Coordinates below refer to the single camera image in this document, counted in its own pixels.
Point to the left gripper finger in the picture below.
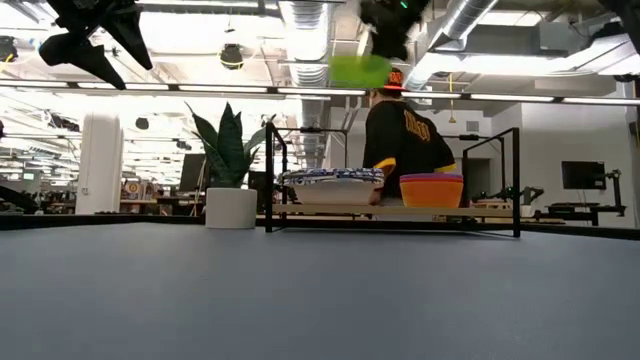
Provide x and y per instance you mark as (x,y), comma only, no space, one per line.
(80,55)
(127,35)

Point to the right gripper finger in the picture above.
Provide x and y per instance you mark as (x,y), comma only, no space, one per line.
(383,44)
(400,45)

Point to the green plastic bowl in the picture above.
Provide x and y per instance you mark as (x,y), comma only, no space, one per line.
(357,74)

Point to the red plastic bowl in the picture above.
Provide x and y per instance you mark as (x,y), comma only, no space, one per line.
(431,178)

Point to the blue patterned paper bowl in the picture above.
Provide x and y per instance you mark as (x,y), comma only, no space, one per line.
(335,194)
(332,171)
(332,180)
(332,176)

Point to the yellow plastic bowl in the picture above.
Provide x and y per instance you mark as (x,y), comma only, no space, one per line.
(431,195)

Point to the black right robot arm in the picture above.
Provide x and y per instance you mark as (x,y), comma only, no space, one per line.
(627,12)

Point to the person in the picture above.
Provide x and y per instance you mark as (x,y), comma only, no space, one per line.
(400,140)

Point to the long ceiling light strip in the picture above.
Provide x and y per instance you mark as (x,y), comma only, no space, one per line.
(220,89)

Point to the white round column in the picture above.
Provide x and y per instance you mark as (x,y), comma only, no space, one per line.
(100,165)

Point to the snake plant in white pot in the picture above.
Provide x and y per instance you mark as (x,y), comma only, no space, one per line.
(231,207)

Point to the blue-grey table mat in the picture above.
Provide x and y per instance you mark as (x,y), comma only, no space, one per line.
(320,300)

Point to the silver ceiling duct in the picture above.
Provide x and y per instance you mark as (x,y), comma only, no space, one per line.
(307,30)

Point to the black table frame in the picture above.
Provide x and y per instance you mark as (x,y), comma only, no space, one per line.
(100,221)

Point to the wooden shelf with black frame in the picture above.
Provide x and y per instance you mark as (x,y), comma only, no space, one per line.
(325,210)

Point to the black wall monitor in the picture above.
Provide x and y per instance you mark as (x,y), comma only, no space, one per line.
(583,175)

